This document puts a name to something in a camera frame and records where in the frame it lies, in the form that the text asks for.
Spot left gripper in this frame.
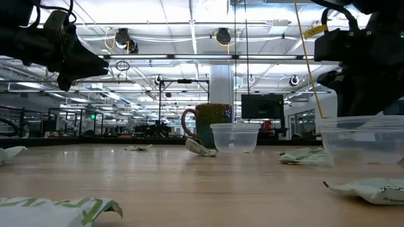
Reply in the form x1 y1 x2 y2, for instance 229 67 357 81
0 26 110 92

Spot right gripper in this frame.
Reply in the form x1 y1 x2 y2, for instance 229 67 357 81
316 29 404 118

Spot green white packet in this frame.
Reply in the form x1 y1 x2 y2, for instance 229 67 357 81
323 177 404 206
0 145 28 167
0 197 124 227
277 147 335 167
124 144 153 152
185 137 218 158

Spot clear plastic bowl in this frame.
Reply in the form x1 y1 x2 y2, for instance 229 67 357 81
316 115 404 166
210 122 262 154

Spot long ceiling light fixture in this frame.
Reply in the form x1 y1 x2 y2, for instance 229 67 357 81
97 54 316 61

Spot black monitor on stand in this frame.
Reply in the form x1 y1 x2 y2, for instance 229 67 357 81
241 93 285 120

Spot brown green ceramic mug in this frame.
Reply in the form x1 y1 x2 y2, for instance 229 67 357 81
181 103 234 149

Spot yellow hanging cable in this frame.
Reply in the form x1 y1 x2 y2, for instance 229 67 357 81
292 0 324 119

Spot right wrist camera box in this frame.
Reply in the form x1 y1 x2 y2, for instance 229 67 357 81
314 28 352 62

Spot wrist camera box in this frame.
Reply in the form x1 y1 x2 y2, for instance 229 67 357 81
43 9 69 44
314 28 352 62

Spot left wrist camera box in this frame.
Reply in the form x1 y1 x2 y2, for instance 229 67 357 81
43 9 69 44

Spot background black workstation frame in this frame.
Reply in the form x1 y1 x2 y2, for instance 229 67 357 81
47 108 105 138

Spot black ceiling cable reel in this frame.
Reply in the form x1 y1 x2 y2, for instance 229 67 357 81
214 27 233 46
114 27 140 54

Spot yellow cable label tag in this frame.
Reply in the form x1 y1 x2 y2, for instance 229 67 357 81
303 24 329 40

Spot black aluminium table frame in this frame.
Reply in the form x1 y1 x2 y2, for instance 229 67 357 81
0 136 323 149

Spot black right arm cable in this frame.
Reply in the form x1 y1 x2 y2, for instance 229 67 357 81
311 0 360 34

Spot thin black hanging cable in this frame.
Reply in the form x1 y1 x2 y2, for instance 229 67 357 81
234 0 237 123
244 0 250 95

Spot black background rig frame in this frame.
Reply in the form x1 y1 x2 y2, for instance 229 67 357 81
158 78 211 137

